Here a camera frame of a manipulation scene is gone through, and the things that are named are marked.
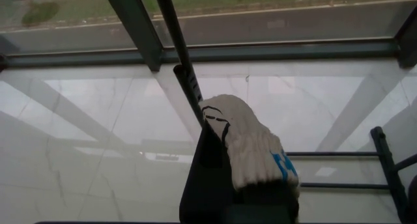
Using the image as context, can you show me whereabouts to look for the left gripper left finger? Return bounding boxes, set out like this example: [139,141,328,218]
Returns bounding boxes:
[179,119,242,223]

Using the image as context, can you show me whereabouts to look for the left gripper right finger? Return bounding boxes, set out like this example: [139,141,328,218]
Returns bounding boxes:
[240,180,300,223]

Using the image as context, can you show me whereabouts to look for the black clothes rack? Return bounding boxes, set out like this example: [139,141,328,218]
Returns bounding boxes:
[152,0,417,223]

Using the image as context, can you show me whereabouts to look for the window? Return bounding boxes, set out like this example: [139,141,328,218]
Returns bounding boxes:
[0,0,417,72]

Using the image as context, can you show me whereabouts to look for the cream printed shorts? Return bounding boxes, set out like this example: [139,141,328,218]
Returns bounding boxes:
[197,93,300,199]

